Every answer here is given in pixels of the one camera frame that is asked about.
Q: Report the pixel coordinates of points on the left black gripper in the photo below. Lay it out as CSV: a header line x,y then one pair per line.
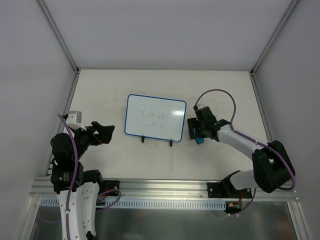
x,y
94,133

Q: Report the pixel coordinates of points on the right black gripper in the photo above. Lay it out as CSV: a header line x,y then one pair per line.
x,y
198,128

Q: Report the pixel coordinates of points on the blue whiteboard eraser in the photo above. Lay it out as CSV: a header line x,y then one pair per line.
x,y
199,140

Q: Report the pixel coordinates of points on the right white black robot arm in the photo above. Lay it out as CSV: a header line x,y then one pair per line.
x,y
271,165

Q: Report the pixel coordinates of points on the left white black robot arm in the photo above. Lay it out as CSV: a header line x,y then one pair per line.
x,y
77,190

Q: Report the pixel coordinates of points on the blue-framed whiteboard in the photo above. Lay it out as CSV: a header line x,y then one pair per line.
x,y
155,117

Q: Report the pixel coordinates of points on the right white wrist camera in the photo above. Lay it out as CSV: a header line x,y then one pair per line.
x,y
198,106

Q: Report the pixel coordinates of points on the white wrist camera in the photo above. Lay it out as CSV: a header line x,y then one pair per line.
x,y
73,120
198,106

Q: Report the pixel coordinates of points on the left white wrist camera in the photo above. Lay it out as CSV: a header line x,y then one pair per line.
x,y
73,120

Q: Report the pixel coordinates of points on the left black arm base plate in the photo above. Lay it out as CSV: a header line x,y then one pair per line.
x,y
110,188

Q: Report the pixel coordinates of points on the aluminium mounting rail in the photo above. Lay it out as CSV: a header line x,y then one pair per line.
x,y
156,189

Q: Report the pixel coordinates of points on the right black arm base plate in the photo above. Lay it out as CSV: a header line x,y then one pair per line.
x,y
225,190

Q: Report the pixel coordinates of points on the white slotted cable duct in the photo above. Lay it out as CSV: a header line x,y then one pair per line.
x,y
170,204

